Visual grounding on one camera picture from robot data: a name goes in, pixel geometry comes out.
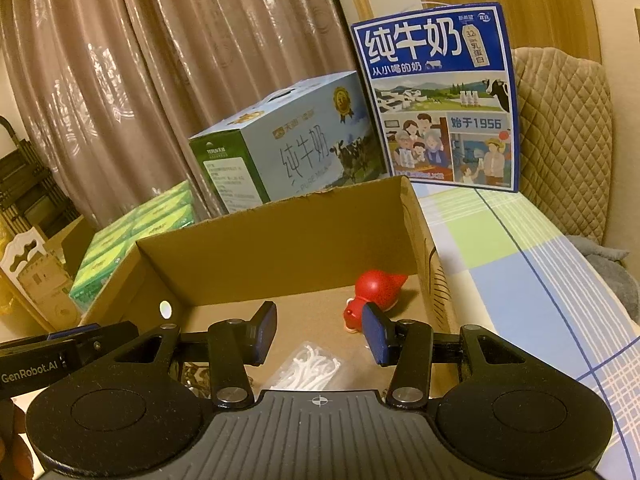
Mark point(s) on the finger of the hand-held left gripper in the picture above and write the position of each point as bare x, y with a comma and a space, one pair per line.
107, 337

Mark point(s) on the cardboard castle cutout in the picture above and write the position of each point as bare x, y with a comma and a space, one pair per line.
47, 290

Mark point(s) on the red toy figurine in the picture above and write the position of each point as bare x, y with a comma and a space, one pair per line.
380, 287

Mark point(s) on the white carved chair back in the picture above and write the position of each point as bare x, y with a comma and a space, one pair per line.
20, 252

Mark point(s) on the beige patterned curtain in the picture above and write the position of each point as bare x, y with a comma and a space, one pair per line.
175, 60

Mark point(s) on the green drink carton case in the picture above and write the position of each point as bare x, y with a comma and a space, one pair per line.
135, 240

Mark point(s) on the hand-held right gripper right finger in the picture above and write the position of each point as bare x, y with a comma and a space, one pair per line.
375, 335

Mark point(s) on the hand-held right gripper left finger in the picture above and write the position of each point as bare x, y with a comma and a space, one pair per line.
266, 332

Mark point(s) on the plaid tablecloth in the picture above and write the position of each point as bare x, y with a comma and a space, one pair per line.
500, 260

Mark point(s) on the dark wooden rack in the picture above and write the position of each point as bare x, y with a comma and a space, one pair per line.
30, 180

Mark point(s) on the pale wooden sticks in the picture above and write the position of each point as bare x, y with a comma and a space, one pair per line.
362, 7

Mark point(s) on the beige quilted chair cushion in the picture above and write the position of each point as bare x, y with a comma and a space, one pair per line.
560, 135

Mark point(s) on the grey cloth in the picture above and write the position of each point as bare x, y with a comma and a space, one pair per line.
610, 280

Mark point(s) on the clear pack of floss picks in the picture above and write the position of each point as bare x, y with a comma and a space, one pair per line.
310, 367

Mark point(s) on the brown cardboard floor box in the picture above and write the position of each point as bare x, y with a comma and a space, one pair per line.
80, 240

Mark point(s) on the pale blue milk carton case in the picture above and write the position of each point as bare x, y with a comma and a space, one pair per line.
290, 150

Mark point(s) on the dark blue milk carton case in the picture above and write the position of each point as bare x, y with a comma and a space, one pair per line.
440, 100

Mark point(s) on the person's left hand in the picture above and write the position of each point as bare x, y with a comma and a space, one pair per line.
12, 440

